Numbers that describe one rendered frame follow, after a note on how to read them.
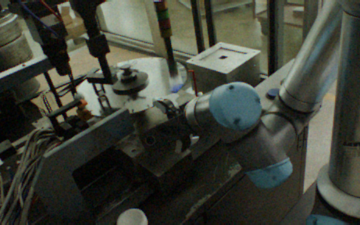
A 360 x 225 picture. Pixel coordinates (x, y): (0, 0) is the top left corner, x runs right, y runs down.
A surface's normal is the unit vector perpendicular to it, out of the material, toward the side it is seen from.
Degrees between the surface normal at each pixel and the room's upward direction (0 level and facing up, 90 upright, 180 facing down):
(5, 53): 90
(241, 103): 56
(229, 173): 0
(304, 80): 88
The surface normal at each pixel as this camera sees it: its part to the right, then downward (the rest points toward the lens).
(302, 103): -0.27, 0.69
